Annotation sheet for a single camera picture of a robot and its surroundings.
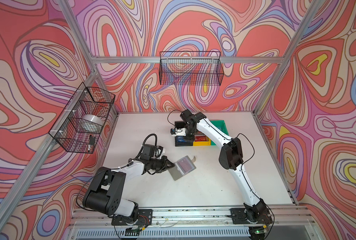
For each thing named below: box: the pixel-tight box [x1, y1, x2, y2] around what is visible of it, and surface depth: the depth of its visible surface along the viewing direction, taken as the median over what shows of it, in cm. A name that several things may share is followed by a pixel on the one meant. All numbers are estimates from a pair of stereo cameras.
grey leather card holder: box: [168, 155, 197, 181], surface depth 92 cm
